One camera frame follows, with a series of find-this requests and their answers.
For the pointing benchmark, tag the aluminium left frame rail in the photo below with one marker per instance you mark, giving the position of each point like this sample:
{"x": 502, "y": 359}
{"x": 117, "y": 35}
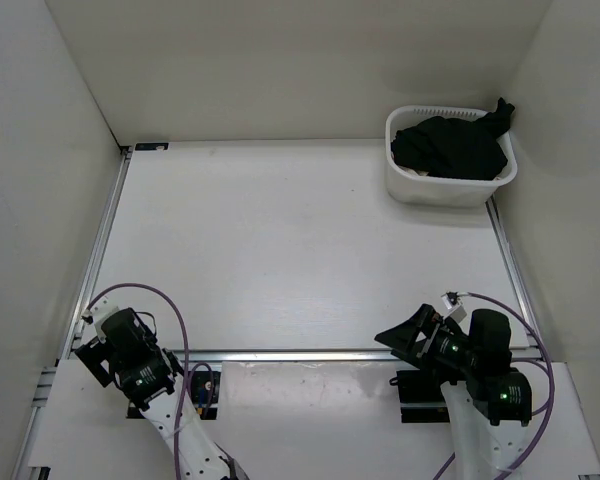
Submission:
{"x": 86, "y": 287}

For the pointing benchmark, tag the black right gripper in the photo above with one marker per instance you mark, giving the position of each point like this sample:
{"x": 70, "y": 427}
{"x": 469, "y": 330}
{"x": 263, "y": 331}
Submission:
{"x": 404, "y": 336}

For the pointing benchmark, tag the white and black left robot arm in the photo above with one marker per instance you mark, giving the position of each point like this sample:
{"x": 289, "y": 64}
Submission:
{"x": 159, "y": 391}

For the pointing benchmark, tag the aluminium front frame rail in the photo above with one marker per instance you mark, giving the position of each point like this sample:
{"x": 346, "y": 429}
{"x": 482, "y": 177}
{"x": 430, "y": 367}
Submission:
{"x": 302, "y": 356}

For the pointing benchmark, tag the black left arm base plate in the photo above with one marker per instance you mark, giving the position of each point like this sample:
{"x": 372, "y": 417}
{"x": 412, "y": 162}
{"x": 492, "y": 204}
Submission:
{"x": 204, "y": 390}

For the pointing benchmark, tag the black corner label sticker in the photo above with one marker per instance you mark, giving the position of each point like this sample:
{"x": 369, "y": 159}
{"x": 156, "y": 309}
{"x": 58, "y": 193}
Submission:
{"x": 151, "y": 146}

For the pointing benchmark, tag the beige trousers in basket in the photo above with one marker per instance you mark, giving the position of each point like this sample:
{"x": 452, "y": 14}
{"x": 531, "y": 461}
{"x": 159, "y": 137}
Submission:
{"x": 415, "y": 172}

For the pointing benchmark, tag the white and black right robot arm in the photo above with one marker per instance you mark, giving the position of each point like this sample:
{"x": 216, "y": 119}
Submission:
{"x": 489, "y": 402}

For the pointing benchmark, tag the black trousers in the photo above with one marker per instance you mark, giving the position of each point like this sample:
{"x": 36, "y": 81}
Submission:
{"x": 455, "y": 148}

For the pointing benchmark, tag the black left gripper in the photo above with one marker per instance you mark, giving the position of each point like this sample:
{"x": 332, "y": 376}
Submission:
{"x": 94, "y": 353}

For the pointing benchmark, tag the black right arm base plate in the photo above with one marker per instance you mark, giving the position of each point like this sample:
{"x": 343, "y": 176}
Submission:
{"x": 420, "y": 397}

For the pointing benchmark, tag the white front cover board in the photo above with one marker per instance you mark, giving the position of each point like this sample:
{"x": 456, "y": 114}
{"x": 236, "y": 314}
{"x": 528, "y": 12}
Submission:
{"x": 279, "y": 420}

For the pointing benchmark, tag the white plastic laundry basket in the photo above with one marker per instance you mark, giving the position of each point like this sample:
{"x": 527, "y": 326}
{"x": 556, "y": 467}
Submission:
{"x": 411, "y": 188}

